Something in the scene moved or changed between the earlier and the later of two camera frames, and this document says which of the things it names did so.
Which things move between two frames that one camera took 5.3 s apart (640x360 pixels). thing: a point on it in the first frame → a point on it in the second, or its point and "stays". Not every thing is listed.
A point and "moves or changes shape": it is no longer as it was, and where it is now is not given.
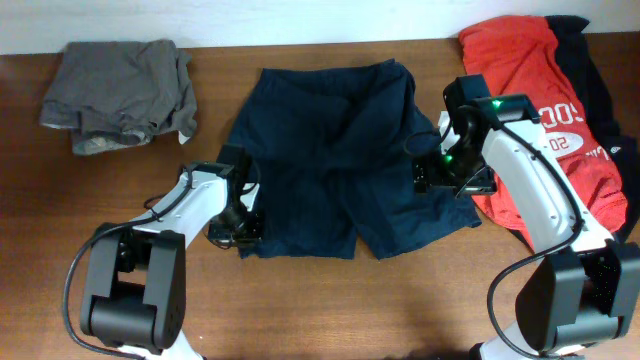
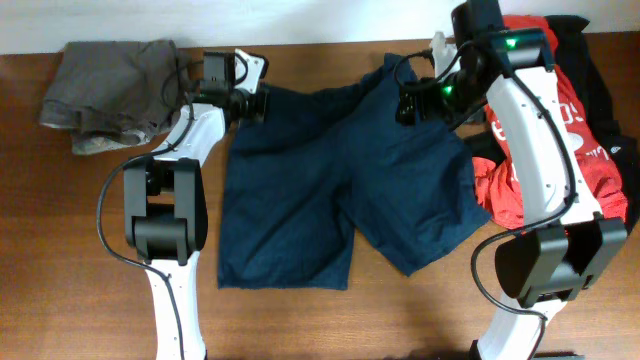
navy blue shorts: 333,148 moves or changes shape
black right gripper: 482,183 → 426,88
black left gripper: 255,231 → 258,110
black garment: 622,152 stays
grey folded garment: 120,93 stays
